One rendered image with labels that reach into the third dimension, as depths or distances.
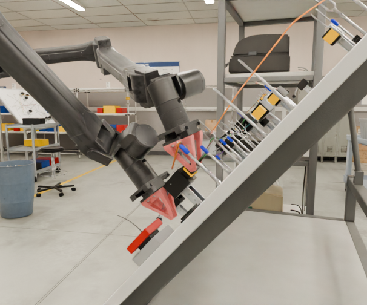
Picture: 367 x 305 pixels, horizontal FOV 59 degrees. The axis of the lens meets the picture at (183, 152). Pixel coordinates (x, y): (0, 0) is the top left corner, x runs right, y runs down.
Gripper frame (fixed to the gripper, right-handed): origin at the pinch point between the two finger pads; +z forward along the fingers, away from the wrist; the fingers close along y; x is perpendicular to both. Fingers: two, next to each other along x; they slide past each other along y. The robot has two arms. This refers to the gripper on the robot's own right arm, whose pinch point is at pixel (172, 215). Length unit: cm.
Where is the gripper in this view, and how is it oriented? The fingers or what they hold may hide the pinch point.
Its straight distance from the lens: 76.1
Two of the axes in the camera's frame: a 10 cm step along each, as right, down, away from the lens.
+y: 4.1, -2.2, 8.9
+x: -6.8, 5.7, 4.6
